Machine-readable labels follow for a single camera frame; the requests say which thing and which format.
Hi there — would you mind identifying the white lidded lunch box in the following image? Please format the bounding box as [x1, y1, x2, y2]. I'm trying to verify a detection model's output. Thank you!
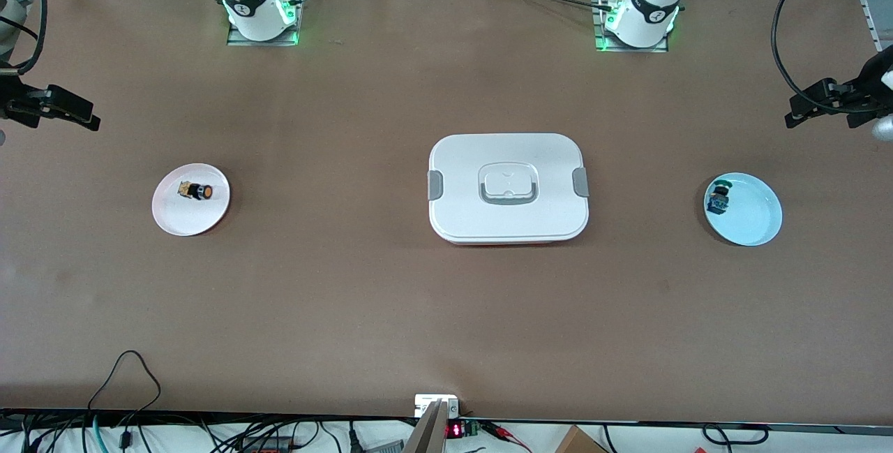
[427, 133, 590, 246]

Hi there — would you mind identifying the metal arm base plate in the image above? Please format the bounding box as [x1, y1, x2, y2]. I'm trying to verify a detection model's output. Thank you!
[592, 0, 670, 53]
[227, 0, 306, 47]

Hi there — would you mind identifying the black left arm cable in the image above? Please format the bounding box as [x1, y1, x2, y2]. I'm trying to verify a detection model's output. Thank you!
[771, 0, 893, 116]

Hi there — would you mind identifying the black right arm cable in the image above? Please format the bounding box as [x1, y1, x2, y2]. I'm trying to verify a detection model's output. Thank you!
[0, 0, 48, 77]

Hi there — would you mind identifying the light blue round plate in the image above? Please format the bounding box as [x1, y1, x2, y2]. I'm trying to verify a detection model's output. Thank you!
[703, 172, 783, 247]

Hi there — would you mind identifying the pink round plate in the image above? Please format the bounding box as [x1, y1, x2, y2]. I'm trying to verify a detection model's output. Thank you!
[151, 163, 232, 237]

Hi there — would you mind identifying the brown cardboard box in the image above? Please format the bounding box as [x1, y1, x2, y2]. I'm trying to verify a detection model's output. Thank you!
[555, 425, 609, 453]

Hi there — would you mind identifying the grey metal bar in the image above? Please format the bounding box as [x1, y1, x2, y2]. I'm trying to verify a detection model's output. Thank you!
[403, 401, 449, 453]

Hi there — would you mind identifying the black oval cable loop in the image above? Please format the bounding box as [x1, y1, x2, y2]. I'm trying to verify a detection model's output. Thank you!
[701, 424, 770, 445]

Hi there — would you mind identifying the small white device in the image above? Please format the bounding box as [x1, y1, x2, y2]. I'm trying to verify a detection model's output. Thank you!
[414, 394, 460, 417]

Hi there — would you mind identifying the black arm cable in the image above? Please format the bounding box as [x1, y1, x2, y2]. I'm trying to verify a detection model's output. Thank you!
[0, 0, 48, 77]
[771, 0, 893, 116]

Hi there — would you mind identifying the black looped cable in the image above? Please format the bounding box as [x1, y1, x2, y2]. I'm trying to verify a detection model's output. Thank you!
[87, 350, 163, 433]

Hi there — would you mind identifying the green push button switch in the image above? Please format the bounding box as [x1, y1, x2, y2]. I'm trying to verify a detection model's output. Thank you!
[706, 181, 732, 215]

